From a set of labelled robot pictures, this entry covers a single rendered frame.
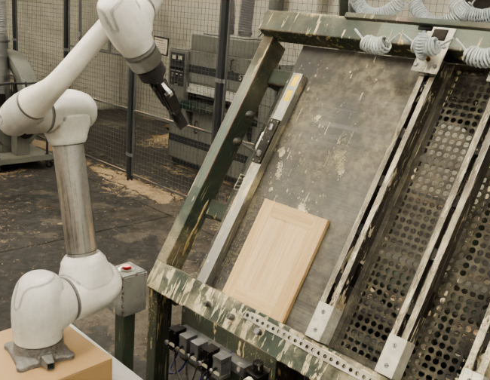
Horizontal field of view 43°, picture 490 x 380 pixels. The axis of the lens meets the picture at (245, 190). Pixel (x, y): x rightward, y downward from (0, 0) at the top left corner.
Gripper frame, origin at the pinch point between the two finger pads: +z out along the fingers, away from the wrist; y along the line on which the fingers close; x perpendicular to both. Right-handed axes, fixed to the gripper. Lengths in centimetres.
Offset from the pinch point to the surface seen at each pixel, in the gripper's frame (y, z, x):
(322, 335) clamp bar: -41, 77, 4
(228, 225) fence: 23, 78, -2
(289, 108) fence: 36, 60, -52
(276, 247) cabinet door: 0, 78, -8
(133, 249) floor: 227, 258, 30
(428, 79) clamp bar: -14, 45, -83
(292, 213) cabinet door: 3, 73, -21
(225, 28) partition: 302, 194, -156
